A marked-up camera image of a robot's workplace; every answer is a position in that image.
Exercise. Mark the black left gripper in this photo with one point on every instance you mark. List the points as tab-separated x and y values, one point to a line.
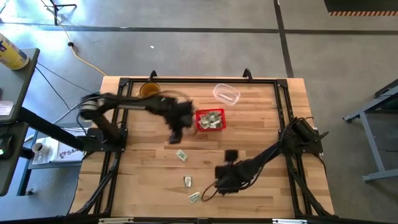
183	115

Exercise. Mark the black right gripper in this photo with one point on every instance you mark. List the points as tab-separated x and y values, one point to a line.
228	180

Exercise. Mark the green white stevia packet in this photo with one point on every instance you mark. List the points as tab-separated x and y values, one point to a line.
187	181
203	119
181	155
194	197
215	124
203	126
213	115

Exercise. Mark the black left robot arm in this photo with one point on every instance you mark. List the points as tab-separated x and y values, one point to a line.
105	127

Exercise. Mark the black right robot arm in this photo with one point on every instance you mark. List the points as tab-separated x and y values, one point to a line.
264	158

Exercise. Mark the red plastic mesh basket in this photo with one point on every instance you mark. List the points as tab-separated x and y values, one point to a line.
224	121

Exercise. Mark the clear plastic container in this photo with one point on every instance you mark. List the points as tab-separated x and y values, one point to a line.
226	94

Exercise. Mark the white printed box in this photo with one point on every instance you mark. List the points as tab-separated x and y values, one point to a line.
66	154

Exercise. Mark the black slanted desk beam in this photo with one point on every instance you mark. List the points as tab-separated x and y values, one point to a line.
46	127

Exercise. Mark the white mug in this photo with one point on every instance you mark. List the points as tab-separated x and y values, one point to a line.
39	148

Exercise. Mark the black tripod stand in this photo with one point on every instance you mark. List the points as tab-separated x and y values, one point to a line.
56	12

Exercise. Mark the grey desk top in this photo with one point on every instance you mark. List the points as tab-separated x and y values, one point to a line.
18	87

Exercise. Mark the white paper label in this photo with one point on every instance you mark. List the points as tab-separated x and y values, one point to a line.
6	108

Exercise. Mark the black computer mouse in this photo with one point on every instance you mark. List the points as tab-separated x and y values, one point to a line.
6	146

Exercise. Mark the black desk panel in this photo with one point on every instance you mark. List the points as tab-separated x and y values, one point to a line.
15	180

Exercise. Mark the yellow wipes canister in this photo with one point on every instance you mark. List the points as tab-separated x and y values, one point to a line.
12	54

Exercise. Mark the black hazard-striped mat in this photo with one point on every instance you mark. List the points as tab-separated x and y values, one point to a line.
357	5

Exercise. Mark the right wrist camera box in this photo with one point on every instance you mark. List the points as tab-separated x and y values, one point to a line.
231	155

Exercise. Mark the black aluminium table frame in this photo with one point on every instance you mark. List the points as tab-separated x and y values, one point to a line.
202	81

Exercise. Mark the black frame clamp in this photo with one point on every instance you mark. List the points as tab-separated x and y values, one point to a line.
152	75
247	74

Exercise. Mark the silver frame bracket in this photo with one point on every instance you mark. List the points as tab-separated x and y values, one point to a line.
289	221
115	220

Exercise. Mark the grey-blue metal table frame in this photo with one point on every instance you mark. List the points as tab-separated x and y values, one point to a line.
370	146

